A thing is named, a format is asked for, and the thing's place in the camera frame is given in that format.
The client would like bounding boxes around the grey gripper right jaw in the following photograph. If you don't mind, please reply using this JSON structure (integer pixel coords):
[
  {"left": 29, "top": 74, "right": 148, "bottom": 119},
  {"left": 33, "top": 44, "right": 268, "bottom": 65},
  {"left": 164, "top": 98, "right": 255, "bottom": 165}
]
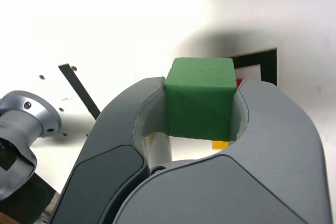
[{"left": 110, "top": 78, "right": 331, "bottom": 224}]

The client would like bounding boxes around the green cube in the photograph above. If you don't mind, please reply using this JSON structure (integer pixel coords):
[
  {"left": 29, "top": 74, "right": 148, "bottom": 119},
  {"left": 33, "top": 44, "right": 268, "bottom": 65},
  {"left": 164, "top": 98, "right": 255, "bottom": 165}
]
[{"left": 164, "top": 57, "right": 238, "bottom": 141}]

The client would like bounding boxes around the black tape square outline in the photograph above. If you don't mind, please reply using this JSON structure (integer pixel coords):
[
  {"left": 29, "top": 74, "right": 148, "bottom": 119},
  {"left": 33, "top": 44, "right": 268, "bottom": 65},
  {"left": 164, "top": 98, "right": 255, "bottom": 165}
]
[{"left": 230, "top": 47, "right": 278, "bottom": 86}]

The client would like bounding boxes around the black tape strip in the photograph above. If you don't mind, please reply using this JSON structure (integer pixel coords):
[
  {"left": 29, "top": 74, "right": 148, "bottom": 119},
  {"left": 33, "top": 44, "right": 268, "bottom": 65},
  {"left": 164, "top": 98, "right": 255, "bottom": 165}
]
[{"left": 58, "top": 63, "right": 102, "bottom": 121}]

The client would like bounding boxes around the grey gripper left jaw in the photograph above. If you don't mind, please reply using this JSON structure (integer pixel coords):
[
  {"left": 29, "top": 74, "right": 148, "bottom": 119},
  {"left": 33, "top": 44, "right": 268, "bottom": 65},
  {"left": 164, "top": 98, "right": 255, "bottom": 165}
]
[{"left": 49, "top": 76, "right": 169, "bottom": 224}]

